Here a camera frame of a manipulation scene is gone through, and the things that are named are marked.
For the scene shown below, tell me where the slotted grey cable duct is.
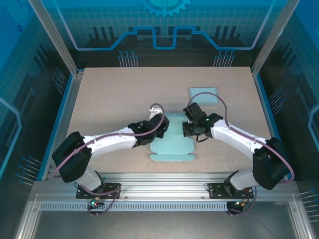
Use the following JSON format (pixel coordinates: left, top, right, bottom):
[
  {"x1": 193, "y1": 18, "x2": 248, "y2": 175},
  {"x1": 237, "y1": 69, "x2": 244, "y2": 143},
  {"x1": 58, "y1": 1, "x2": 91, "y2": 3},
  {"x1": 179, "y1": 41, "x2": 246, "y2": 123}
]
[{"x1": 39, "y1": 201, "x2": 229, "y2": 212}]

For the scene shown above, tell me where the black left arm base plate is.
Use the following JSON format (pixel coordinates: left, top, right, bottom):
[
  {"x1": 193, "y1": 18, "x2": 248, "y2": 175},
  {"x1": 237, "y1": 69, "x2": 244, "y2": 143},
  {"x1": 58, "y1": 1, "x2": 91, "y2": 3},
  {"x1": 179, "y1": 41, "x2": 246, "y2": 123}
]
[{"x1": 76, "y1": 183, "x2": 122, "y2": 199}]

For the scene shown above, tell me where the aluminium frame post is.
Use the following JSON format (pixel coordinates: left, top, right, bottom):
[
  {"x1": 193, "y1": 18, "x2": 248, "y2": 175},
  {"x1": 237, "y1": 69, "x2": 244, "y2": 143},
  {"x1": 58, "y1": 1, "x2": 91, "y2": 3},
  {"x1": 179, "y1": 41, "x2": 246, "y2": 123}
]
[
  {"x1": 250, "y1": 0, "x2": 301, "y2": 76},
  {"x1": 27, "y1": 0, "x2": 85, "y2": 77}
]

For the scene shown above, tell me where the aluminium mounting rail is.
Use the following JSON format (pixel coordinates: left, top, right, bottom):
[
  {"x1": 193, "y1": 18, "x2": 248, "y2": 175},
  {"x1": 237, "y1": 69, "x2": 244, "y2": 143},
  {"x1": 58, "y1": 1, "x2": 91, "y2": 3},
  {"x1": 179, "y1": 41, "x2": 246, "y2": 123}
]
[{"x1": 32, "y1": 171, "x2": 299, "y2": 201}]

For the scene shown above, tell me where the light blue paper box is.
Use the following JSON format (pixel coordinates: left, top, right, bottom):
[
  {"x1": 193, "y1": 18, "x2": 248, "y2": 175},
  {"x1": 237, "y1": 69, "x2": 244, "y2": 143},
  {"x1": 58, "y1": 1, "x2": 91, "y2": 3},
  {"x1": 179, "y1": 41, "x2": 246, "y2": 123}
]
[
  {"x1": 189, "y1": 86, "x2": 221, "y2": 107},
  {"x1": 149, "y1": 111, "x2": 197, "y2": 163}
]

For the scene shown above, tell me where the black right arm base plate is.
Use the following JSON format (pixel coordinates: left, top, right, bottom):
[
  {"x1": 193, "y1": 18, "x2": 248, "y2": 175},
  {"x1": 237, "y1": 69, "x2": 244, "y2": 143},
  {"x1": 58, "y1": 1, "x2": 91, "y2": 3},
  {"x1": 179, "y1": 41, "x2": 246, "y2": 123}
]
[{"x1": 208, "y1": 182, "x2": 255, "y2": 199}]

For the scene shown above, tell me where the blue table edge strip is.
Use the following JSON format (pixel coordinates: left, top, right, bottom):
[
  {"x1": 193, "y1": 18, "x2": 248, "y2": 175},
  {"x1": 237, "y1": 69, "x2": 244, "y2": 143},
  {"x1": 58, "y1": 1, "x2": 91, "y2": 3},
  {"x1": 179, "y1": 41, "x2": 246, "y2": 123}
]
[
  {"x1": 253, "y1": 73, "x2": 294, "y2": 181},
  {"x1": 37, "y1": 73, "x2": 75, "y2": 181}
]

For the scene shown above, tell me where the grey metal bottom panel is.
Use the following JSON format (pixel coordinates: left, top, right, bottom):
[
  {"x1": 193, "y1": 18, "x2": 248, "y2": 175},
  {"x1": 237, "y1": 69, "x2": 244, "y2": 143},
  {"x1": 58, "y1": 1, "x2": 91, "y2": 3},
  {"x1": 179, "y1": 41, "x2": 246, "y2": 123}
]
[{"x1": 32, "y1": 211, "x2": 299, "y2": 239}]

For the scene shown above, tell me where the aluminium lower frame bar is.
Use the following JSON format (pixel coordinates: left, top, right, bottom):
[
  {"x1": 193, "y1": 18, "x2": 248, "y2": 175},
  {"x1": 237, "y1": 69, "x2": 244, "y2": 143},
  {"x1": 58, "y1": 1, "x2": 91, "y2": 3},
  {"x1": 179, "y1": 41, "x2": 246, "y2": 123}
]
[
  {"x1": 13, "y1": 200, "x2": 42, "y2": 239},
  {"x1": 289, "y1": 200, "x2": 311, "y2": 239}
]

